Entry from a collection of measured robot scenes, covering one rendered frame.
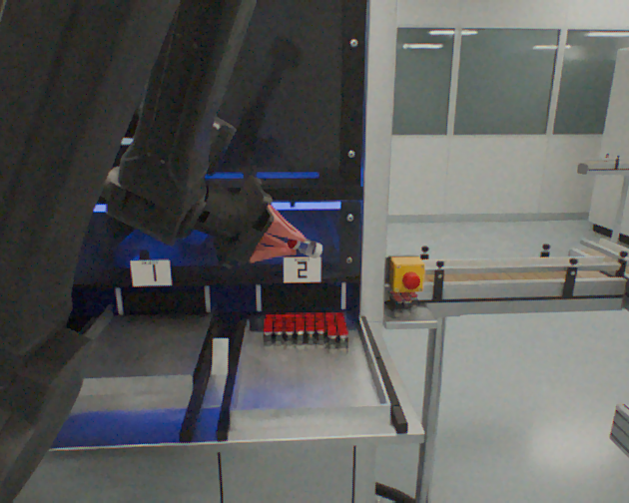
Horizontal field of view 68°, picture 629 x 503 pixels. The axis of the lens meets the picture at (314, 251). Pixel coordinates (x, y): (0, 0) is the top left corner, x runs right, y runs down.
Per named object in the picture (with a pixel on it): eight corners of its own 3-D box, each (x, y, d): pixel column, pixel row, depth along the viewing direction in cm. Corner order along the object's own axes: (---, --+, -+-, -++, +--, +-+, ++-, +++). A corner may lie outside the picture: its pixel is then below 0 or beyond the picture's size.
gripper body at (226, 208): (223, 243, 62) (171, 224, 58) (262, 179, 59) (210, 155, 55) (234, 270, 57) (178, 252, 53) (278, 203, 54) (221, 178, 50)
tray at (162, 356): (112, 316, 117) (110, 303, 116) (218, 313, 118) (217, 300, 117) (46, 396, 84) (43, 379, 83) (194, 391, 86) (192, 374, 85)
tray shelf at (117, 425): (92, 323, 117) (91, 316, 116) (370, 315, 121) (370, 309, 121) (-30, 463, 71) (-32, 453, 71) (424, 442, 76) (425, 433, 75)
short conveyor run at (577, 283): (374, 320, 123) (377, 263, 119) (364, 297, 138) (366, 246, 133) (625, 313, 127) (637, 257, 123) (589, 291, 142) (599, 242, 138)
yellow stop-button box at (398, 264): (386, 281, 117) (388, 254, 115) (415, 281, 118) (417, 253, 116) (393, 293, 110) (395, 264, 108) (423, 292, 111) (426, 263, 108)
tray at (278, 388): (248, 332, 108) (247, 318, 107) (359, 329, 110) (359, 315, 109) (230, 428, 76) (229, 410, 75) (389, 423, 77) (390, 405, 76)
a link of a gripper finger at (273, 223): (277, 252, 67) (219, 232, 61) (304, 213, 65) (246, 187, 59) (293, 281, 62) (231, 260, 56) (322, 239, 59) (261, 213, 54)
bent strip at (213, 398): (215, 364, 95) (213, 337, 93) (230, 363, 95) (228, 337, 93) (202, 406, 81) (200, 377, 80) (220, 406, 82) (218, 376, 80)
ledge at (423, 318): (374, 306, 127) (374, 299, 127) (421, 304, 128) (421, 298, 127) (385, 329, 114) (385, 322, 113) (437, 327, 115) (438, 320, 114)
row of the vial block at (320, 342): (264, 346, 102) (263, 326, 100) (345, 343, 103) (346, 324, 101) (263, 351, 100) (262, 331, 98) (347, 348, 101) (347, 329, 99)
